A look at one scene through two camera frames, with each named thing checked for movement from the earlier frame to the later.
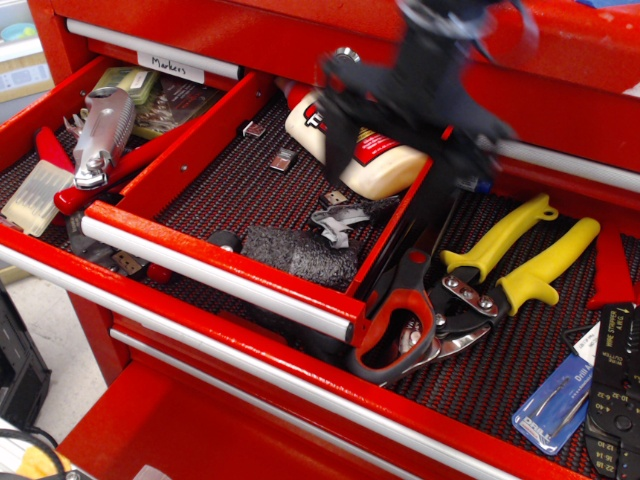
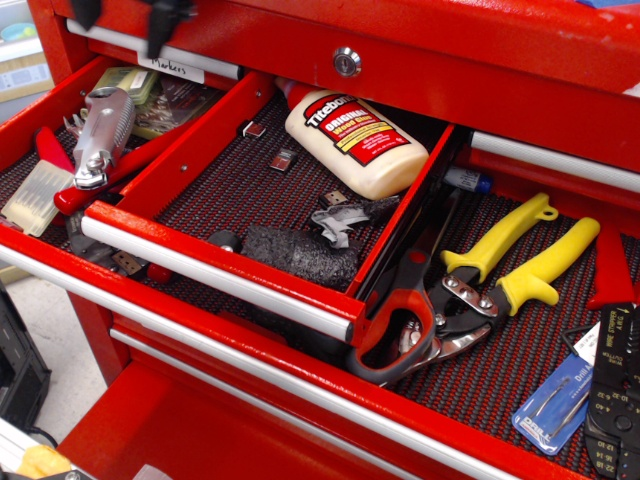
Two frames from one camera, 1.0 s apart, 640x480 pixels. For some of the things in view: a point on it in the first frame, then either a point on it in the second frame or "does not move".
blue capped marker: (474, 183) does not move
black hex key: (564, 333) does not move
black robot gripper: (441, 76) to (165, 15)
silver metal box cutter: (105, 131) does not move
